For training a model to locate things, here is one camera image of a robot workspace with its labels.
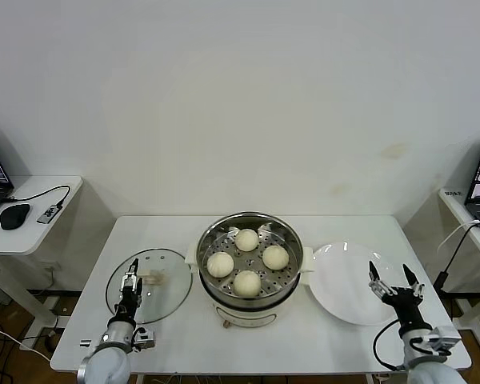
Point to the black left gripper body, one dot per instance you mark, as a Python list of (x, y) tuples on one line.
[(129, 306)]

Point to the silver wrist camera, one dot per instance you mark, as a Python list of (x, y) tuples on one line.
[(146, 340), (442, 340)]

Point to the small grey usb hub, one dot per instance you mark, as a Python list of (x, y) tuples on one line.
[(48, 214)]

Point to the black computer mouse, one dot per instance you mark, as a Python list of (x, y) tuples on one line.
[(14, 216)]

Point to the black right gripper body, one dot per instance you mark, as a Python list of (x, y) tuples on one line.
[(406, 306)]

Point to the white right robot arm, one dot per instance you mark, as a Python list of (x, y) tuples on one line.
[(432, 372)]

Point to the stainless steel steamer basket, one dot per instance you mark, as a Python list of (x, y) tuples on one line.
[(292, 280)]

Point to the white steamed baozi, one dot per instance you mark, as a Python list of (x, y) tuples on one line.
[(246, 240), (276, 257), (220, 265), (247, 283)]

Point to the round glass pot lid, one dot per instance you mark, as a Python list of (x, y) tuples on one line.
[(164, 304)]

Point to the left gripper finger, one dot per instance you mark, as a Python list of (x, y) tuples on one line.
[(126, 282), (138, 286)]

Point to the white round plate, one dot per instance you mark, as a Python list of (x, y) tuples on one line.
[(344, 288)]

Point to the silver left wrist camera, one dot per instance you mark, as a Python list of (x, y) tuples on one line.
[(146, 340)]

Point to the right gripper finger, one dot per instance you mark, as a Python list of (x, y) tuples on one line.
[(415, 286), (380, 286)]

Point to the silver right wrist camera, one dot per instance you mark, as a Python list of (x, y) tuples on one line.
[(442, 340)]

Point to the cream electric cooker pot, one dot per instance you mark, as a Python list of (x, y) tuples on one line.
[(248, 312)]

